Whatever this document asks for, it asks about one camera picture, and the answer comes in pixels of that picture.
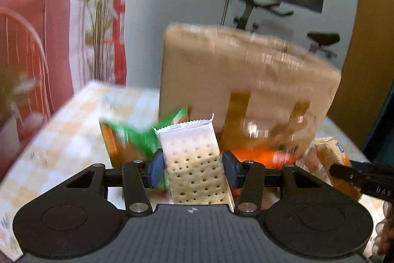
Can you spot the person's right hand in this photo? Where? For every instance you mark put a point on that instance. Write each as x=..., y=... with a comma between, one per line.
x=386, y=235

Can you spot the orange biscuit packet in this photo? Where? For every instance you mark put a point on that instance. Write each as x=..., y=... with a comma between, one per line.
x=331, y=153

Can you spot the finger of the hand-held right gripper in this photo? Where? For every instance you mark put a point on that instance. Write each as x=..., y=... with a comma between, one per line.
x=346, y=172
x=366, y=166

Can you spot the green snack packet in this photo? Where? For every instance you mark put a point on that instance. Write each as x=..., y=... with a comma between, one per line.
x=135, y=139

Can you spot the yellow checkered tablecloth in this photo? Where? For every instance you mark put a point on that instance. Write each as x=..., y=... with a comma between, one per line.
x=67, y=139

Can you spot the brown wooden door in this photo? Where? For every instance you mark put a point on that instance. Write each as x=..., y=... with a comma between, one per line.
x=374, y=19

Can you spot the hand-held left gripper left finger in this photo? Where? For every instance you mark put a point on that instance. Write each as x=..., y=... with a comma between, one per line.
x=157, y=169

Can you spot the green artificial plant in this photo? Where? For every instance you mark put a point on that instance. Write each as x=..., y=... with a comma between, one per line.
x=100, y=19

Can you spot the orange red snack packet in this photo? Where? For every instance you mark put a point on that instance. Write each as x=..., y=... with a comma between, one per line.
x=264, y=157

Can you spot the dark teal panel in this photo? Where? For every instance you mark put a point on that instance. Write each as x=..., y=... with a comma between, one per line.
x=381, y=133

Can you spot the pink red curtain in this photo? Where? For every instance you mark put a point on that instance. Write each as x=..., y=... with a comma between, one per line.
x=37, y=35

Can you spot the white cracker packet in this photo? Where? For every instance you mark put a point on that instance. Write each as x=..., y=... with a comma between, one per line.
x=192, y=158

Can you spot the brown cardboard box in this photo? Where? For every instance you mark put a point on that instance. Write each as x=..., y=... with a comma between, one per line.
x=246, y=75

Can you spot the black exercise bike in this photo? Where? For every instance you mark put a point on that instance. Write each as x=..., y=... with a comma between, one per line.
x=323, y=38

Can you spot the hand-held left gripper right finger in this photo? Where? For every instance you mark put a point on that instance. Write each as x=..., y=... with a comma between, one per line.
x=230, y=169

